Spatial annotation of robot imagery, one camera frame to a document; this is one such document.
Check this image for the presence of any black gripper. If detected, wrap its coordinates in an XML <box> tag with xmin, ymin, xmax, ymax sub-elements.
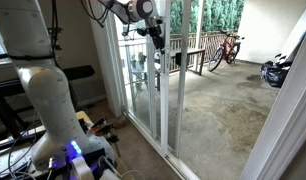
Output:
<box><xmin>146</xmin><ymin>23</ymin><xmax>167</xmax><ymax>55</ymax></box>

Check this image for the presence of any white framed sliding glass door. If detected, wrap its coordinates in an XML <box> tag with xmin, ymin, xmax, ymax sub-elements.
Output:
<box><xmin>125</xmin><ymin>0</ymin><xmax>172</xmax><ymax>158</ymax></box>

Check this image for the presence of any white screen door stile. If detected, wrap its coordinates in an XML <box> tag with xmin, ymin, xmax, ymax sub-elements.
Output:
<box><xmin>173</xmin><ymin>0</ymin><xmax>193</xmax><ymax>159</ymax></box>

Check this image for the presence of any white door jamb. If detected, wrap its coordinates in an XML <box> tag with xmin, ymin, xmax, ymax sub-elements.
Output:
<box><xmin>89</xmin><ymin>9</ymin><xmax>129</xmax><ymax>118</ymax></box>
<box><xmin>238</xmin><ymin>0</ymin><xmax>306</xmax><ymax>180</ymax></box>

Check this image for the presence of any white door sill track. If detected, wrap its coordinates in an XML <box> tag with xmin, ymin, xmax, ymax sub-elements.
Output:
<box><xmin>120</xmin><ymin>109</ymin><xmax>202</xmax><ymax>180</ymax></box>

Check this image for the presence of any potted plant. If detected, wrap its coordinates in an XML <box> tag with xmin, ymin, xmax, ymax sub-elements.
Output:
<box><xmin>136</xmin><ymin>51</ymin><xmax>148</xmax><ymax>69</ymax></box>

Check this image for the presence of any small black lock box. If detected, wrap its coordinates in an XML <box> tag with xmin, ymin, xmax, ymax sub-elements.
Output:
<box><xmin>174</xmin><ymin>52</ymin><xmax>183</xmax><ymax>67</ymax></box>

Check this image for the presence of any dark wooden bench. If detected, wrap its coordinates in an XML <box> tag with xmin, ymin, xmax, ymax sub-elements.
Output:
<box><xmin>155</xmin><ymin>47</ymin><xmax>207</xmax><ymax>92</ymax></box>

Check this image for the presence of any glass patio table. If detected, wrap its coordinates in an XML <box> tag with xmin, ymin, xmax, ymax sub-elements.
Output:
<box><xmin>127</xmin><ymin>63</ymin><xmax>161</xmax><ymax>101</ymax></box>

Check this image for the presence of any wooden slat railing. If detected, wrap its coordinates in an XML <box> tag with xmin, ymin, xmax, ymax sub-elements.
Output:
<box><xmin>118</xmin><ymin>29</ymin><xmax>240</xmax><ymax>74</ymax></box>

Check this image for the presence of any red bicycle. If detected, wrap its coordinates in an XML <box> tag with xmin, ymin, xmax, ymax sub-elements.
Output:
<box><xmin>206</xmin><ymin>29</ymin><xmax>246</xmax><ymax>73</ymax></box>

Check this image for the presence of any green hedge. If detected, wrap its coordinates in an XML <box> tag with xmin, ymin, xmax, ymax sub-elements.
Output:
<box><xmin>169</xmin><ymin>0</ymin><xmax>246</xmax><ymax>34</ymax></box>

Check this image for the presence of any black electric keyboard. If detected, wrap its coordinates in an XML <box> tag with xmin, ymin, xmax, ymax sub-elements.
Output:
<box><xmin>0</xmin><ymin>64</ymin><xmax>96</xmax><ymax>99</ymax></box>

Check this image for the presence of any black red bar clamp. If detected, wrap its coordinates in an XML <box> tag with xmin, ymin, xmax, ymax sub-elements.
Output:
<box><xmin>89</xmin><ymin>115</ymin><xmax>110</xmax><ymax>133</ymax></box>
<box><xmin>93</xmin><ymin>123</ymin><xmax>123</xmax><ymax>158</ymax></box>

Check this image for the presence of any robot mounting stand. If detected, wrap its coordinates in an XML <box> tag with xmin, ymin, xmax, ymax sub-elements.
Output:
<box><xmin>0</xmin><ymin>110</ymin><xmax>124</xmax><ymax>180</ymax></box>

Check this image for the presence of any black duffel bag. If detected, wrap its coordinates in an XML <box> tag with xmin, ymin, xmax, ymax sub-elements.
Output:
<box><xmin>259</xmin><ymin>60</ymin><xmax>290</xmax><ymax>89</ymax></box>

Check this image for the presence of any white plastic device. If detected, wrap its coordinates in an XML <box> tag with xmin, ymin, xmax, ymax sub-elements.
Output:
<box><xmin>71</xmin><ymin>155</ymin><xmax>95</xmax><ymax>180</ymax></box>

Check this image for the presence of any black keyboard stand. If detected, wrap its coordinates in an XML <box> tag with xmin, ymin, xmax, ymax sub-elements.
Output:
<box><xmin>0</xmin><ymin>94</ymin><xmax>39</xmax><ymax>139</ymax></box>

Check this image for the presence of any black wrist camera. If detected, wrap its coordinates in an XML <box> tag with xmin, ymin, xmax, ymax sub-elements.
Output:
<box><xmin>135</xmin><ymin>27</ymin><xmax>150</xmax><ymax>37</ymax></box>

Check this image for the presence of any white patio post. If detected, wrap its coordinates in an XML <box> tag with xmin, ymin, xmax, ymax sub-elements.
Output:
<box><xmin>192</xmin><ymin>0</ymin><xmax>206</xmax><ymax>73</ymax></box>

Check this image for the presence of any sliding glass door frame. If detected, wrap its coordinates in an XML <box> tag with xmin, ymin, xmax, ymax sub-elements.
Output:
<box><xmin>144</xmin><ymin>19</ymin><xmax>159</xmax><ymax>138</ymax></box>

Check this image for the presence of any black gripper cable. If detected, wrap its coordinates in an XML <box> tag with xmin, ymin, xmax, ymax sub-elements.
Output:
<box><xmin>80</xmin><ymin>0</ymin><xmax>114</xmax><ymax>28</ymax></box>

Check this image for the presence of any black hanging cable bundle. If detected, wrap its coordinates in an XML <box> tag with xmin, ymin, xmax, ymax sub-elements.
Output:
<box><xmin>47</xmin><ymin>0</ymin><xmax>65</xmax><ymax>63</ymax></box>

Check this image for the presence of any white cable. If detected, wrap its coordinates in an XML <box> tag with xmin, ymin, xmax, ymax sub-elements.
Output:
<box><xmin>96</xmin><ymin>155</ymin><xmax>147</xmax><ymax>180</ymax></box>

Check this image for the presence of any grey cable bundle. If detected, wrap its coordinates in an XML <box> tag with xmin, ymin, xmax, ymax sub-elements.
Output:
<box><xmin>0</xmin><ymin>123</ymin><xmax>39</xmax><ymax>180</ymax></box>

